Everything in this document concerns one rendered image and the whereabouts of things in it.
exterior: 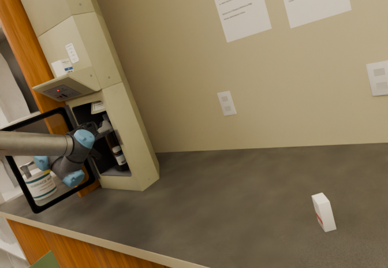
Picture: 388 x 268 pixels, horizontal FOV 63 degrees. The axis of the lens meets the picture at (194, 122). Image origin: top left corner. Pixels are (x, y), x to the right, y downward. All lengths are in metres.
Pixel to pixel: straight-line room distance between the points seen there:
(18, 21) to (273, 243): 1.39
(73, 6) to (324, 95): 1.01
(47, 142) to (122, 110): 0.37
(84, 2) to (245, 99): 0.78
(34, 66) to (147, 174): 0.72
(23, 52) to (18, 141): 0.62
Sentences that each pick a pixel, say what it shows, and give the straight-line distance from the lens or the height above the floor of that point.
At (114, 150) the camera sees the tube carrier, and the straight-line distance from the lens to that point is 1.50.
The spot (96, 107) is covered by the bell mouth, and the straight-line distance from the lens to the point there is 1.46.
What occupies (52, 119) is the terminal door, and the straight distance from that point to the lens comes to 1.59.
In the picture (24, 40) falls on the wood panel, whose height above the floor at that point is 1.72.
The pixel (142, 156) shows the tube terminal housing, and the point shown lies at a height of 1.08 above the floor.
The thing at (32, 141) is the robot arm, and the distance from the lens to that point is 1.14.
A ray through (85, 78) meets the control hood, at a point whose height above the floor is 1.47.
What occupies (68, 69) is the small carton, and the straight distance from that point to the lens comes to 1.39.
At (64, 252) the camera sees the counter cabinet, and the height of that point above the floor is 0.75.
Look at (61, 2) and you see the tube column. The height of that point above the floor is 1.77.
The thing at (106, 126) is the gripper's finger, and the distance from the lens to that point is 1.45.
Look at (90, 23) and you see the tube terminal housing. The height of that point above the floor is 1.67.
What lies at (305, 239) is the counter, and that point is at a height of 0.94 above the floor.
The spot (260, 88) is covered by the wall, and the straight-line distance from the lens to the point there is 1.38.
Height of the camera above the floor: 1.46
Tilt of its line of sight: 13 degrees down
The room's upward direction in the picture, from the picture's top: 19 degrees counter-clockwise
